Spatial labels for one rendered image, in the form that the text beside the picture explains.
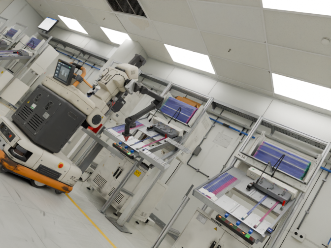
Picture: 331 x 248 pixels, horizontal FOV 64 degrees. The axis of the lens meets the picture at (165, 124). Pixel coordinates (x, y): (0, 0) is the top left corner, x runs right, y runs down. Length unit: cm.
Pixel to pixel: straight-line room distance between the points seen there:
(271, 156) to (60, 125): 207
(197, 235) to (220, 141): 243
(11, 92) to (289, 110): 597
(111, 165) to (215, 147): 209
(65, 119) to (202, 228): 162
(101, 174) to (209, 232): 155
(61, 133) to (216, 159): 309
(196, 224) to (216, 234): 22
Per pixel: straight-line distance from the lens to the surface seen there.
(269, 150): 299
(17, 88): 716
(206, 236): 272
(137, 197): 286
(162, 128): 337
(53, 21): 735
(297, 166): 292
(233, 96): 528
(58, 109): 218
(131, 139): 317
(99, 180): 351
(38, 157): 220
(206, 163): 475
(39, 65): 719
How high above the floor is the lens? 59
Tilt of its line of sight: 11 degrees up
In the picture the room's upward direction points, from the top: 36 degrees clockwise
